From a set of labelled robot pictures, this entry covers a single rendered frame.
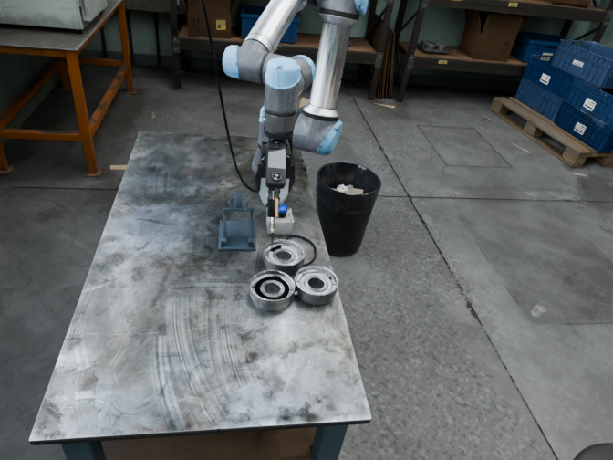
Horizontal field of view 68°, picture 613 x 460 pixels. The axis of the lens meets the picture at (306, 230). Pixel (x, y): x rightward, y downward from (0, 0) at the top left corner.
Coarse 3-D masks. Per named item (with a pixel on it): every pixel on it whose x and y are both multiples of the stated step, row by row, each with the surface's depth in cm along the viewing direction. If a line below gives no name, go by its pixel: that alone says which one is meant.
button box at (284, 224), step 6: (288, 210) 132; (282, 216) 129; (288, 216) 130; (276, 222) 127; (282, 222) 127; (288, 222) 128; (270, 228) 128; (276, 228) 128; (282, 228) 129; (288, 228) 129; (270, 234) 129; (276, 234) 130; (282, 234) 130; (288, 234) 130
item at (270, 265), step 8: (280, 240) 121; (288, 240) 122; (280, 248) 120; (296, 248) 121; (264, 256) 116; (280, 256) 121; (288, 256) 120; (304, 256) 117; (272, 264) 114; (280, 264) 114; (296, 264) 115; (288, 272) 115
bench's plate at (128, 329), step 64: (128, 192) 138; (192, 192) 142; (128, 256) 115; (192, 256) 118; (256, 256) 121; (320, 256) 124; (128, 320) 99; (192, 320) 101; (256, 320) 103; (320, 320) 106; (64, 384) 85; (128, 384) 87; (192, 384) 89; (256, 384) 90; (320, 384) 92
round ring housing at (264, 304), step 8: (264, 272) 111; (272, 272) 112; (280, 272) 111; (256, 280) 110; (272, 280) 110; (288, 280) 111; (264, 288) 109; (272, 288) 111; (280, 288) 109; (256, 296) 104; (272, 296) 106; (288, 296) 105; (256, 304) 107; (264, 304) 104; (272, 304) 104; (280, 304) 104
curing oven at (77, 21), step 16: (0, 0) 246; (16, 0) 247; (32, 0) 248; (48, 0) 249; (64, 0) 250; (80, 0) 251; (96, 0) 270; (0, 16) 251; (16, 16) 252; (32, 16) 253; (48, 16) 254; (64, 16) 255; (80, 16) 256; (80, 32) 263
